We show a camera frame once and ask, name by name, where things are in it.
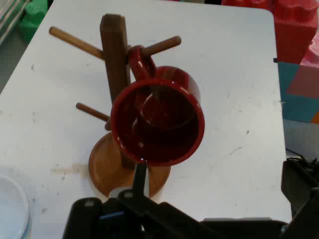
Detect green foam building block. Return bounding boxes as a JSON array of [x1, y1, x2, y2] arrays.
[[18, 0, 48, 43]]

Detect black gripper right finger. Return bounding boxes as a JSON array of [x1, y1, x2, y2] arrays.
[[281, 154, 319, 239]]

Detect white round plate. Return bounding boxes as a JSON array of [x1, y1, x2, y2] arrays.
[[0, 172, 32, 239]]

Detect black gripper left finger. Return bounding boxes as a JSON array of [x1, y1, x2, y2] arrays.
[[62, 161, 201, 239]]

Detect wooden mug tree stand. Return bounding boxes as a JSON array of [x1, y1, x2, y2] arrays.
[[48, 13, 182, 199]]

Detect pink foam building block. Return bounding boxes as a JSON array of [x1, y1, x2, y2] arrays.
[[286, 32, 319, 96]]

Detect dark red ceramic mug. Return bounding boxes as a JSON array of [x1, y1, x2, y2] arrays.
[[110, 44, 206, 167]]

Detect teal foam building block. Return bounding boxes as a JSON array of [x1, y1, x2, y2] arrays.
[[277, 61, 319, 123]]

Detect red foam building block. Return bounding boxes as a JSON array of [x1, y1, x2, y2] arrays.
[[221, 0, 319, 65]]

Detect stacked white panels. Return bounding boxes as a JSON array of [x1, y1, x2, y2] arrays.
[[0, 0, 28, 47]]

